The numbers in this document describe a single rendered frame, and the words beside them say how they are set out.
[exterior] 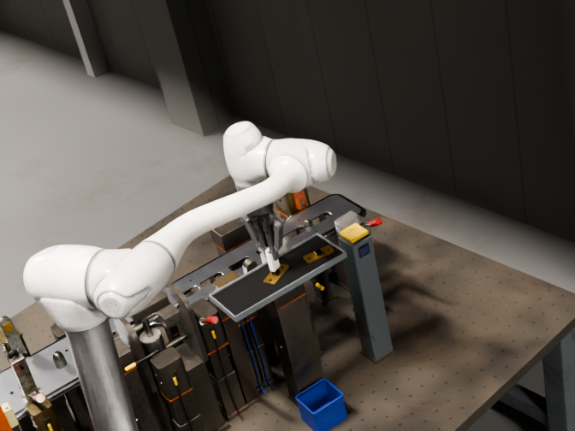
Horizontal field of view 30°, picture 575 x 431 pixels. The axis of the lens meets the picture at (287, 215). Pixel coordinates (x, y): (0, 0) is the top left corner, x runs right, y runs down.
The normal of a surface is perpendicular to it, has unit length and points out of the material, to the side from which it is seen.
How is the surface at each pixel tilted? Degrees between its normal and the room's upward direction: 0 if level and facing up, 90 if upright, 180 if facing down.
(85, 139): 0
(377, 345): 90
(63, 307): 89
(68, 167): 0
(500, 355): 0
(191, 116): 90
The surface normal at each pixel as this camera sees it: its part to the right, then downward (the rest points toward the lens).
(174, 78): -0.72, 0.50
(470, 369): -0.20, -0.81
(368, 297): 0.55, 0.37
